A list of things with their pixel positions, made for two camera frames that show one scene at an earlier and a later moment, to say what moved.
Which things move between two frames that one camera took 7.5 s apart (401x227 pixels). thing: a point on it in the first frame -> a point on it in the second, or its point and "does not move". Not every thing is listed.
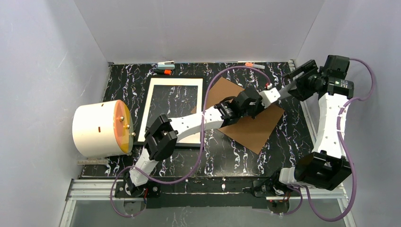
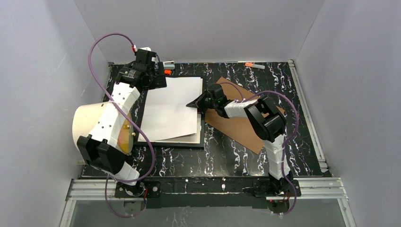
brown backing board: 253,133 does not move
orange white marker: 252,65 does not move
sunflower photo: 283,92 -> 165,113
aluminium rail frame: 99,189 does not move
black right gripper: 300,82 -> 204,100
